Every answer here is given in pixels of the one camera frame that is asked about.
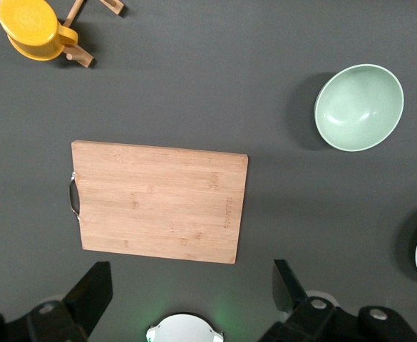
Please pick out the yellow mug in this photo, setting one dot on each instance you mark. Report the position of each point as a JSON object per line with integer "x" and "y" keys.
{"x": 30, "y": 28}

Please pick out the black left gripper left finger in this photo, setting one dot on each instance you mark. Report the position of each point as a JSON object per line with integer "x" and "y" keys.
{"x": 90, "y": 292}

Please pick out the wooden mug rack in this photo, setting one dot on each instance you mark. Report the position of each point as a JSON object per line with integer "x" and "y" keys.
{"x": 78, "y": 53}

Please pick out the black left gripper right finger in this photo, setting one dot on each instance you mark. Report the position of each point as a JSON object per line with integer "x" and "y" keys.
{"x": 286, "y": 292}

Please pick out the wooden cutting board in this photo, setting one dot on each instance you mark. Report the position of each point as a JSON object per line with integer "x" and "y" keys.
{"x": 158, "y": 199}

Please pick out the light green bowl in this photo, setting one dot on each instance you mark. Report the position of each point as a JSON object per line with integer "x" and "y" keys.
{"x": 359, "y": 107}

